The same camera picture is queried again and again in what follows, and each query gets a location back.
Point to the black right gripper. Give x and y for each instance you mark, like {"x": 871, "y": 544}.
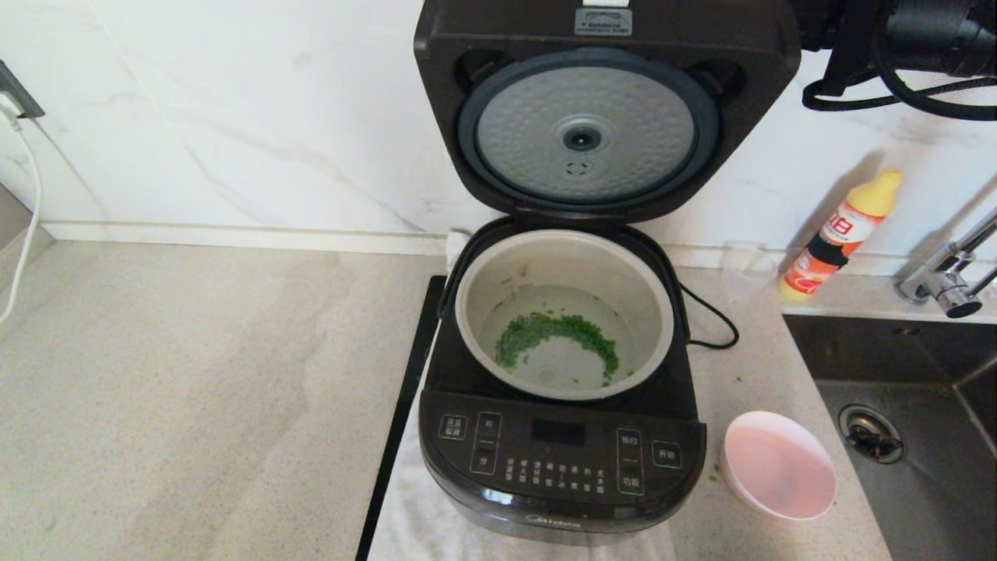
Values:
{"x": 853, "y": 39}

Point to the black rice cooker lid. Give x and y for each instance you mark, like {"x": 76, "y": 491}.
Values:
{"x": 701, "y": 54}

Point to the white round bowl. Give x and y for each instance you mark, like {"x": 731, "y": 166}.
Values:
{"x": 779, "y": 467}

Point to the chopped green vegetables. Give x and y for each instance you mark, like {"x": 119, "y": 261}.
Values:
{"x": 530, "y": 331}

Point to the grey rice cooker inner pot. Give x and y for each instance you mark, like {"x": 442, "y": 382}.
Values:
{"x": 483, "y": 312}

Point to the black Midea rice cooker body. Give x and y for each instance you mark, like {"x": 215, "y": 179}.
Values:
{"x": 561, "y": 467}

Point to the orange yellow detergent bottle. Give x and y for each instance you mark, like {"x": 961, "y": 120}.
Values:
{"x": 835, "y": 238}

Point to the clear plastic measuring cup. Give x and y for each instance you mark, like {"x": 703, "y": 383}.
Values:
{"x": 745, "y": 273}

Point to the chrome faucet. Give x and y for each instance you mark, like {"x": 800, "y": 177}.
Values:
{"x": 946, "y": 284}

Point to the metal sink drain strainer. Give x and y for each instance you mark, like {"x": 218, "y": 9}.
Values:
{"x": 871, "y": 436}

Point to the black flat strip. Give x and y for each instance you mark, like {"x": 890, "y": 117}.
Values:
{"x": 410, "y": 389}

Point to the white cloth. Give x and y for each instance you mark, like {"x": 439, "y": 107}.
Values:
{"x": 413, "y": 522}

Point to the grey wall socket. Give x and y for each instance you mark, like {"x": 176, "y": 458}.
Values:
{"x": 19, "y": 97}

